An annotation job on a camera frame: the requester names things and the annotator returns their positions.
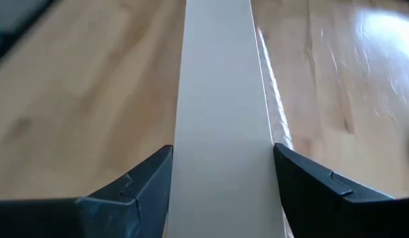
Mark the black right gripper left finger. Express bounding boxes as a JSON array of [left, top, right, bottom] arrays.
[[0, 144, 174, 238]]

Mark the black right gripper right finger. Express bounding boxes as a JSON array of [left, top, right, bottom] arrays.
[[273, 142, 409, 238]]

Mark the white slotted cable duct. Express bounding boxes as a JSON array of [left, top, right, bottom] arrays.
[[255, 25, 295, 152]]

